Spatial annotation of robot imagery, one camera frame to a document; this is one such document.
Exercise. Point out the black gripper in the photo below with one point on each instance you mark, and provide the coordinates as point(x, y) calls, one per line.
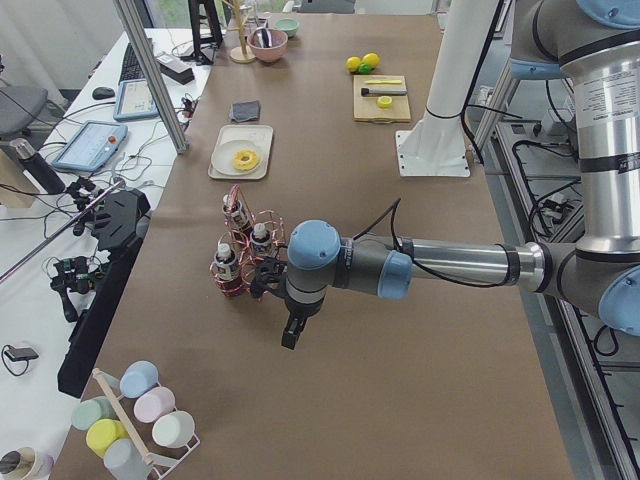
point(298, 313)

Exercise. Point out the tea bottle white cap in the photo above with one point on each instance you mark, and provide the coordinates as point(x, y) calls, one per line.
point(261, 242)

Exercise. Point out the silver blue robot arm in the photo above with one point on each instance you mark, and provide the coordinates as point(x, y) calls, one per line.
point(596, 45)

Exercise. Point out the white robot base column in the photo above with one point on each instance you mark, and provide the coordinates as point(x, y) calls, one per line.
point(435, 146)

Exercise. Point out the tea bottle front of rack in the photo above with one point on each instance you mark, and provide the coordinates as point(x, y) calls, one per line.
point(226, 271)

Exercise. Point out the tea bottle of rack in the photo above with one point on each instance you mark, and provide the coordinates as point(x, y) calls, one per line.
point(226, 271)
point(237, 218)

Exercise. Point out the tea bottle back of rack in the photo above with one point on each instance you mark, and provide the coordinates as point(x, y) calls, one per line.
point(237, 218)

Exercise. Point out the beige serving tray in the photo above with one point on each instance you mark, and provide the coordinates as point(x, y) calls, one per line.
point(261, 135)

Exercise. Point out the glazed donut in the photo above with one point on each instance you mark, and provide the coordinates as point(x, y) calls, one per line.
point(245, 160)

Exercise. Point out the white round plate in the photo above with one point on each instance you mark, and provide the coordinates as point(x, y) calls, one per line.
point(223, 153)

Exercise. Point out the white cup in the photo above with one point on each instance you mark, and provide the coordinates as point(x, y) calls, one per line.
point(173, 430)

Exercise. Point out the pink cup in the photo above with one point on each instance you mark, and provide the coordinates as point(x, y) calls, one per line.
point(154, 404)

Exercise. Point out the blue cup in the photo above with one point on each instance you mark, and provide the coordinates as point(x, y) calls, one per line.
point(138, 378)

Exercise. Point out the folded grey cloth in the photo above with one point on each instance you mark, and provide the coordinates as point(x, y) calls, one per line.
point(241, 112)

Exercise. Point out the wooden cutting board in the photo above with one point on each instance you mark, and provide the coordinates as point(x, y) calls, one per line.
point(365, 109)

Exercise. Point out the half lemon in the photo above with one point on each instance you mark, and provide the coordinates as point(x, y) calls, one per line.
point(384, 102)

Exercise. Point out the grey cup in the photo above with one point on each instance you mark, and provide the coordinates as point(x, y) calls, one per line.
point(124, 462)

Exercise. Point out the yellow cup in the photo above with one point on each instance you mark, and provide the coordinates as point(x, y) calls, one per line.
point(103, 433)

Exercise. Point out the green cup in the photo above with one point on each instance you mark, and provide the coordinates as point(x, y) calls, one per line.
point(90, 411)

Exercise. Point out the yellow plastic knife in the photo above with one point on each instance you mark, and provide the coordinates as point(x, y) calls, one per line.
point(383, 81)

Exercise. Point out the green lime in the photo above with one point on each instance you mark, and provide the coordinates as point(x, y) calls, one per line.
point(364, 69)

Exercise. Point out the yellow lemon far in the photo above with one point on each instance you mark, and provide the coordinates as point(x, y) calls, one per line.
point(353, 63)

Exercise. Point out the wooden mug tree stand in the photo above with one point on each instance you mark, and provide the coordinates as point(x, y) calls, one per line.
point(240, 54)

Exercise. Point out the yellow lemon near board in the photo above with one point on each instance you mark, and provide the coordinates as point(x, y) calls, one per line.
point(371, 60)

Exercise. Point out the teach pendant tablet near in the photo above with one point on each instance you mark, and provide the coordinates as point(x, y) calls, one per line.
point(91, 147)

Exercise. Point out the teach pendant tablet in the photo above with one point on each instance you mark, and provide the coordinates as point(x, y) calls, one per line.
point(91, 147)
point(134, 101)

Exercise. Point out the teach pendant tablet far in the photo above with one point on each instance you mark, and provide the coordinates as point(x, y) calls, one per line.
point(134, 101)

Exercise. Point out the pink bowl with ice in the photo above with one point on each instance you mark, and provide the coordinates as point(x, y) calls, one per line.
point(275, 52)

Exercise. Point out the steel ice scoop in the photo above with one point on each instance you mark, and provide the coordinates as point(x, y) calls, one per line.
point(263, 37)

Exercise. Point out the mint green bowl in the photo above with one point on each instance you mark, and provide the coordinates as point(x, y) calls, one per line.
point(289, 26)

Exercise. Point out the black keyboard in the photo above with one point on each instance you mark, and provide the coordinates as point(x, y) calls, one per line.
point(131, 69)

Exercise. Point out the black computer mouse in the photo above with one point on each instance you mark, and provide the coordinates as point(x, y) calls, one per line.
point(102, 93)

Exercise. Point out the black water bottle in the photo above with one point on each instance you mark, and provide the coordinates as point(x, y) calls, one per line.
point(35, 164)

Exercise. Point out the copper wire bottle rack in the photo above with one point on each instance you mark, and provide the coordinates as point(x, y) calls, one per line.
point(248, 240)

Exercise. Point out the white wire cup rack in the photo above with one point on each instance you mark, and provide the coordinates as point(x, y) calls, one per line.
point(165, 460)

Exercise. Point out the wooden rack handle rod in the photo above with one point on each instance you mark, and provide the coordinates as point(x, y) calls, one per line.
point(110, 387)

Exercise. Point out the aluminium frame post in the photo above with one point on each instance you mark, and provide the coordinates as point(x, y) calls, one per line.
point(133, 26)

